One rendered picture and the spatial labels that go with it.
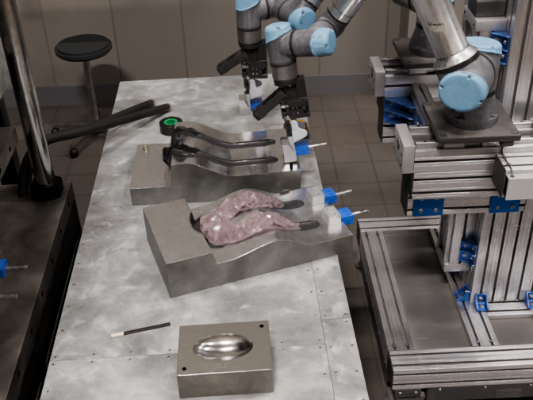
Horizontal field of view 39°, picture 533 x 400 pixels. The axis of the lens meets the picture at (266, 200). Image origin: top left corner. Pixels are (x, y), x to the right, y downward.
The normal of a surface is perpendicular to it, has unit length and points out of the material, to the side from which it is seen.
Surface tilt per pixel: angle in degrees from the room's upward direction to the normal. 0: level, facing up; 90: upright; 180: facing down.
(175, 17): 90
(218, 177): 90
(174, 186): 90
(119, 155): 0
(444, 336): 0
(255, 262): 90
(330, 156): 0
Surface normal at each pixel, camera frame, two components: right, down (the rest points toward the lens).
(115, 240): -0.03, -0.83
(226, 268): 0.35, 0.51
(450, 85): -0.35, 0.62
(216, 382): 0.06, 0.55
